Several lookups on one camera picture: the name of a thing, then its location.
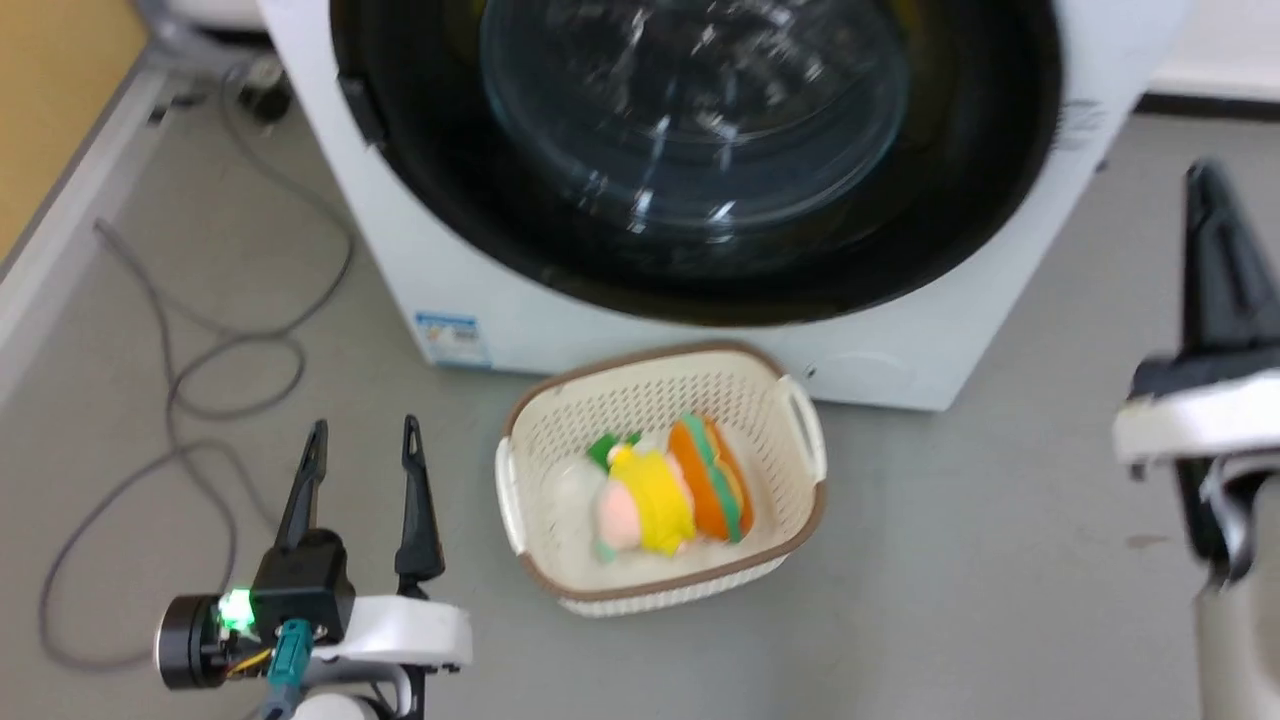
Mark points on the yellow and pink plush toy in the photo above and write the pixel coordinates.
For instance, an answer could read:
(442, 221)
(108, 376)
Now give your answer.
(655, 505)

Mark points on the beige plastic laundry basket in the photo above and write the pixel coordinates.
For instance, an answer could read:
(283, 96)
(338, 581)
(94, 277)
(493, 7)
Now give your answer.
(545, 440)

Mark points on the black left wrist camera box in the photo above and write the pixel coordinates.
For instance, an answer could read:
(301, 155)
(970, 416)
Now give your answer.
(305, 585)

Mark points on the black round washer door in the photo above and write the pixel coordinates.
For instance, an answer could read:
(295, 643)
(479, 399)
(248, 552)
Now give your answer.
(690, 150)

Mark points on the black cylinder with green light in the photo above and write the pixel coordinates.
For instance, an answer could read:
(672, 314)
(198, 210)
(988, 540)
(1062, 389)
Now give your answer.
(188, 640)

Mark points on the small green toy piece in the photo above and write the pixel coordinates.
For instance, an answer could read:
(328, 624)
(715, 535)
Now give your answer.
(603, 449)

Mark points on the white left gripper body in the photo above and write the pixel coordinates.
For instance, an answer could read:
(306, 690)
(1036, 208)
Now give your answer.
(410, 630)

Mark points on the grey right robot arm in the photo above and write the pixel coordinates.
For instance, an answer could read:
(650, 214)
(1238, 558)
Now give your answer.
(1240, 640)

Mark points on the white front-load washing machine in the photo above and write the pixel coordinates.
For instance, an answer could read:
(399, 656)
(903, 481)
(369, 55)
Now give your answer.
(620, 320)

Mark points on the yellow wooden cabinet panel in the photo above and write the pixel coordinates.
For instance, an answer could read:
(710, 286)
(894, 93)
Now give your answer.
(50, 110)

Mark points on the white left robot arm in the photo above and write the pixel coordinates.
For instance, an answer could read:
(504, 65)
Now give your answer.
(335, 706)

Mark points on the blue energy label sticker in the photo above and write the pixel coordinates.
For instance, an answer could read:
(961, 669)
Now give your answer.
(452, 338)

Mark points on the dark wall plug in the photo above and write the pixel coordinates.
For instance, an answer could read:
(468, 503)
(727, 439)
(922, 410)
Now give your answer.
(266, 96)

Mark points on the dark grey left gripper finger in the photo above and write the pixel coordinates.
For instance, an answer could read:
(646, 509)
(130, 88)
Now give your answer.
(417, 520)
(304, 490)

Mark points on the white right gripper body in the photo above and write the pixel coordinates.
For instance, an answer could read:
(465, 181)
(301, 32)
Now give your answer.
(1200, 415)

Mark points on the orange and green burger toy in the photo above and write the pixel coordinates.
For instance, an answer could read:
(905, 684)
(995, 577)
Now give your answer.
(715, 480)

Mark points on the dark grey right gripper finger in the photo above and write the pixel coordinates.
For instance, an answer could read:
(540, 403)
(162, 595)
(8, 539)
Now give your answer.
(1225, 270)

